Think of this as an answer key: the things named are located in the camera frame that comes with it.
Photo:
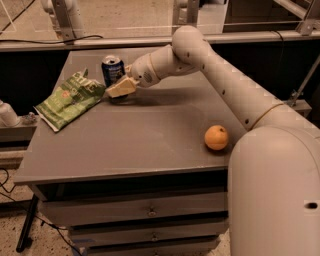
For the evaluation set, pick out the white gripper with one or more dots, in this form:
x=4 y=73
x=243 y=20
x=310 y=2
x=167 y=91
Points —
x=142 y=73

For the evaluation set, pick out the blue pepsi can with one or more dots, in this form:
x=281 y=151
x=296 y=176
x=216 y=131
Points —
x=112 y=69

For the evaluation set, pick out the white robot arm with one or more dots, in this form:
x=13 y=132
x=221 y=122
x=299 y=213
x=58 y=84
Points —
x=274 y=169

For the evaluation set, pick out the green jalapeno chip bag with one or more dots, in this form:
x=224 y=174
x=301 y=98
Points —
x=70 y=99

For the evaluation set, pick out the grey drawer cabinet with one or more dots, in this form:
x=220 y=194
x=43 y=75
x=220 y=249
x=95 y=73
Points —
x=151 y=142

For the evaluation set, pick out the orange fruit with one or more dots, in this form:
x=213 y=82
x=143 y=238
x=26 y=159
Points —
x=216 y=137

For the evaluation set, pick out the white pipe at left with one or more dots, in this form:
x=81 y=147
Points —
x=7 y=115

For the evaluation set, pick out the top grey drawer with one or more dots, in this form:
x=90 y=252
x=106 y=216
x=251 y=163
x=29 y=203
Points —
x=133 y=207

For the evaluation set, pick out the grey drawer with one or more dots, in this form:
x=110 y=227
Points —
x=133 y=207
x=149 y=232
x=160 y=248

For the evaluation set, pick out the middle grey drawer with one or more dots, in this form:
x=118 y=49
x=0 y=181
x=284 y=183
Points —
x=149 y=232

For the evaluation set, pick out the bottom grey drawer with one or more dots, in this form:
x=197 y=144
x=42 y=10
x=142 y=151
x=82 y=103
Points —
x=160 y=248

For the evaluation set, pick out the black metal leg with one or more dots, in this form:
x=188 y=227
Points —
x=30 y=208

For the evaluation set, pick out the grey metal rail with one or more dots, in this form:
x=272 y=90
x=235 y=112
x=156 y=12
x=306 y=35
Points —
x=15 y=45

